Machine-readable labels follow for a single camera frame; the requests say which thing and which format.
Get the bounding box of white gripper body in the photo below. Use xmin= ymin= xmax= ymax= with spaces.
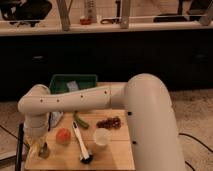
xmin=24 ymin=114 xmax=49 ymax=146

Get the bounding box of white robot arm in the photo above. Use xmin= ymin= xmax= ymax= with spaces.
xmin=18 ymin=73 xmax=186 ymax=171

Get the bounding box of white plastic cup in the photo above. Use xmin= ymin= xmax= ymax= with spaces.
xmin=93 ymin=128 xmax=111 ymax=147

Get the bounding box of blue white cloth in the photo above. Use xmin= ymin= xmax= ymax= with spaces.
xmin=50 ymin=111 xmax=63 ymax=128

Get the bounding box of orange tomato fruit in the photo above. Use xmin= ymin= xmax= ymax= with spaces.
xmin=56 ymin=128 xmax=71 ymax=145

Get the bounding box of green plastic bin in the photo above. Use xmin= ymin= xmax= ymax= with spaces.
xmin=49 ymin=74 xmax=98 ymax=94

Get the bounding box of green cucumber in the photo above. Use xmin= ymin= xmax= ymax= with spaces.
xmin=73 ymin=113 xmax=89 ymax=129

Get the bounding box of white cloth in bin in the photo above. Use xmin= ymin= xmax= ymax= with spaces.
xmin=67 ymin=81 xmax=79 ymax=92

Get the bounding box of red grape bunch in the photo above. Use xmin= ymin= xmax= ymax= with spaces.
xmin=96 ymin=116 xmax=121 ymax=129

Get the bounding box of black office chair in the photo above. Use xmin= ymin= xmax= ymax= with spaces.
xmin=0 ymin=0 xmax=52 ymax=27

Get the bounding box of red object on shelf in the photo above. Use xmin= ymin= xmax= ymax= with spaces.
xmin=80 ymin=16 xmax=92 ymax=25

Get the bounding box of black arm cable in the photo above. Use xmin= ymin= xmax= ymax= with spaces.
xmin=15 ymin=122 xmax=26 ymax=171

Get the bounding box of white handled brush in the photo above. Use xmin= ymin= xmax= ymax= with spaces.
xmin=72 ymin=121 xmax=92 ymax=164

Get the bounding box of black cable on floor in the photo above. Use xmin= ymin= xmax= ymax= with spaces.
xmin=178 ymin=132 xmax=213 ymax=171

